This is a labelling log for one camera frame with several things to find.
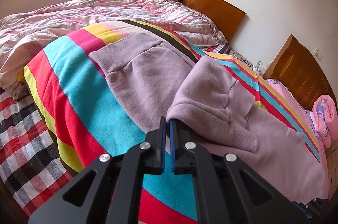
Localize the lilac fleece pants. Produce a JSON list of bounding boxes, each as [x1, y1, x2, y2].
[[89, 33, 328, 203]]

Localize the light wooden wardrobe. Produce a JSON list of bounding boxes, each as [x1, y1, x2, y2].
[[325, 141, 338, 199]]

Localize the rainbow striped blanket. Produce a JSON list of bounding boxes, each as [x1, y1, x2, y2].
[[18, 19, 322, 224]]

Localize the plaid bed sheet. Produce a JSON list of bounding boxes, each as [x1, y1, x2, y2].
[[1, 90, 72, 215]]

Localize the pink bed sheet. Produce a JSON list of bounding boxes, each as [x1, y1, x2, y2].
[[266, 79, 329, 198]]

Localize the rolled pink floral blanket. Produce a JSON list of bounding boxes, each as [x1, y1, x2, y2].
[[312, 95, 338, 148]]

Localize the white power strip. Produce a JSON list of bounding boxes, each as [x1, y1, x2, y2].
[[253, 61, 265, 75]]

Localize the floral covered nightstand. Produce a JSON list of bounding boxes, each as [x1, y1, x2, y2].
[[228, 50, 255, 71]]

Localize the wooden headboard near bed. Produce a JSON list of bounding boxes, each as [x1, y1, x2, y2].
[[263, 35, 336, 110]]

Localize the wooden headboard bed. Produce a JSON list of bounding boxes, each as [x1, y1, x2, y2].
[[263, 35, 336, 110], [179, 0, 246, 41]]

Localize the wooden headboard far bed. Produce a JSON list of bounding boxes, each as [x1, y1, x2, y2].
[[179, 0, 246, 41]]

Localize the pink floral quilt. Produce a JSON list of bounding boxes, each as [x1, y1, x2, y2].
[[1, 0, 228, 99]]

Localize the white wall socket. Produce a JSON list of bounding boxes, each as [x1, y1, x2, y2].
[[313, 48, 323, 61]]

